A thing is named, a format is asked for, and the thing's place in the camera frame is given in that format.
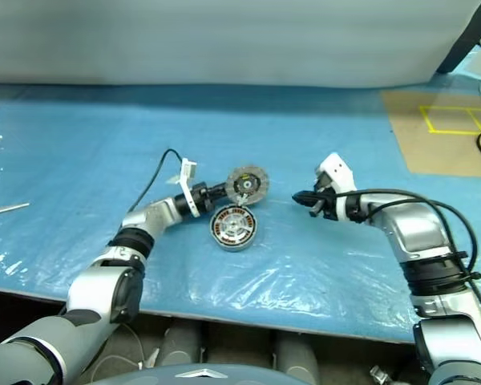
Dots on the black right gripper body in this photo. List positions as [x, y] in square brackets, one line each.
[326, 198]

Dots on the black slanted post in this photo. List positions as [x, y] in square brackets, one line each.
[461, 44]

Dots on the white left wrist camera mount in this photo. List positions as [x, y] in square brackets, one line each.
[187, 192]

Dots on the silver metal hand tool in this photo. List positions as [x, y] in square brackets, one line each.
[12, 207]

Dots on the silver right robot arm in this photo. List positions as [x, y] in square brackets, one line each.
[417, 228]

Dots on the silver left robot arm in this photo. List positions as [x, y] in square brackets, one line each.
[152, 214]

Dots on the grey rounded cylinder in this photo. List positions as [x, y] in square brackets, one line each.
[180, 347]
[296, 359]

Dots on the small grey metal bracket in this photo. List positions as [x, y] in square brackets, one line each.
[378, 374]

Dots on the white backdrop board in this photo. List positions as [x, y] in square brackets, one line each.
[224, 40]

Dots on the motor stator with copper windings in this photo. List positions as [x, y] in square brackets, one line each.
[232, 228]

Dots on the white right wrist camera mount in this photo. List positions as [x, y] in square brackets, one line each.
[336, 168]

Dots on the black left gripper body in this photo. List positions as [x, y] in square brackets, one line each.
[203, 196]

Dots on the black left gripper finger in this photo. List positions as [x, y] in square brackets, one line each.
[221, 196]
[220, 188]

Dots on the blue plastic table sheet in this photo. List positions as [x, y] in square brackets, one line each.
[84, 140]

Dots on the grey robot torso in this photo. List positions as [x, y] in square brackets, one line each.
[192, 375]

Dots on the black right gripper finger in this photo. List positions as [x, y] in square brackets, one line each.
[306, 195]
[308, 201]

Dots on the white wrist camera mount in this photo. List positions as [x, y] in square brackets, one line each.
[187, 192]
[336, 168]

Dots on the brown cardboard sheet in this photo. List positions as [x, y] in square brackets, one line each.
[425, 156]

